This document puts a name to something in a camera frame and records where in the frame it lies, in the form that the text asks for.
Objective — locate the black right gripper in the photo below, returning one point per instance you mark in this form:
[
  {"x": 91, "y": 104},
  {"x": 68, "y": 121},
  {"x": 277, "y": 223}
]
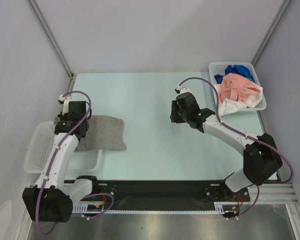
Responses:
[{"x": 174, "y": 112}]

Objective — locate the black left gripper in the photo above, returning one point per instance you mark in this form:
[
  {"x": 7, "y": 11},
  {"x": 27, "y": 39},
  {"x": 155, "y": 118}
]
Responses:
[{"x": 62, "y": 117}]

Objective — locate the grey terry towel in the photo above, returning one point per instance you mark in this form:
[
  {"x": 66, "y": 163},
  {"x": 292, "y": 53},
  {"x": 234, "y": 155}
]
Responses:
[{"x": 105, "y": 133}]

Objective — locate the pink towel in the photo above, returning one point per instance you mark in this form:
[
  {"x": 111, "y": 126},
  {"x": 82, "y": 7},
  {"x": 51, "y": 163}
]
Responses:
[{"x": 237, "y": 88}]

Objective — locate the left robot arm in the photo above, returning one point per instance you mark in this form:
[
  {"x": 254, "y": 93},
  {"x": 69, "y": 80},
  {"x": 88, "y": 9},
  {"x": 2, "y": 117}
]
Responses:
[{"x": 48, "y": 200}]

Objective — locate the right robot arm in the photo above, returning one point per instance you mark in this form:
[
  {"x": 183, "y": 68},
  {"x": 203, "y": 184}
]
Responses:
[{"x": 261, "y": 157}]

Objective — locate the white basket with towels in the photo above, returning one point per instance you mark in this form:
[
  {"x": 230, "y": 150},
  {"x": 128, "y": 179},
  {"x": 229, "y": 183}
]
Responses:
[{"x": 262, "y": 105}]

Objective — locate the empty white perforated basket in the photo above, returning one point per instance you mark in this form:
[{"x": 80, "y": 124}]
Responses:
[{"x": 43, "y": 145}]

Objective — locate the white towel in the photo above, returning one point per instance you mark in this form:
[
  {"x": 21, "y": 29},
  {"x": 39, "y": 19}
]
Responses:
[{"x": 231, "y": 107}]

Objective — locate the blue towel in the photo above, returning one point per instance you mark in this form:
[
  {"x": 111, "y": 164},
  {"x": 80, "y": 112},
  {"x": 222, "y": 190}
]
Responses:
[{"x": 221, "y": 70}]

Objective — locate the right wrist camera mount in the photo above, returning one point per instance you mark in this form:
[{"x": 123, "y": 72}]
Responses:
[{"x": 181, "y": 90}]

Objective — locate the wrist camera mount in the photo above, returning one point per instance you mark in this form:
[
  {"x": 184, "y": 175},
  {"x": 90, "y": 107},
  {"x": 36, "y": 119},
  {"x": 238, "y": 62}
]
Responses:
[
  {"x": 181, "y": 90},
  {"x": 65, "y": 101}
]

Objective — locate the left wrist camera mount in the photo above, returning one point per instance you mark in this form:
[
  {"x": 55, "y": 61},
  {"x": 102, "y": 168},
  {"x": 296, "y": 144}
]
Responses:
[{"x": 65, "y": 101}]

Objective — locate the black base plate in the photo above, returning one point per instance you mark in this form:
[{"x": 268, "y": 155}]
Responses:
[{"x": 168, "y": 195}]

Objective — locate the grey slotted cable duct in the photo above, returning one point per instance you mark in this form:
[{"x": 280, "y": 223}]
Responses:
[{"x": 88, "y": 208}]

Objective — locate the left aluminium frame post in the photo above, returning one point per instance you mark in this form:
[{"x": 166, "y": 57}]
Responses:
[{"x": 34, "y": 7}]

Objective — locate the aluminium frame post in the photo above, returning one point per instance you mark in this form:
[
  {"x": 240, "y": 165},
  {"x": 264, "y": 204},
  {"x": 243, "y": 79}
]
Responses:
[
  {"x": 34, "y": 7},
  {"x": 278, "y": 18}
]

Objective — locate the right aluminium frame post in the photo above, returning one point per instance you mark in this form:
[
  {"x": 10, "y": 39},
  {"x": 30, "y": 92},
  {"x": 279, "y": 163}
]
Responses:
[{"x": 278, "y": 18}]

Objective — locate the aluminium rail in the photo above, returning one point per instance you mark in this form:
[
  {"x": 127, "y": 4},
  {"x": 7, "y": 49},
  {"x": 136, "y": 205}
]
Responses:
[{"x": 273, "y": 194}]

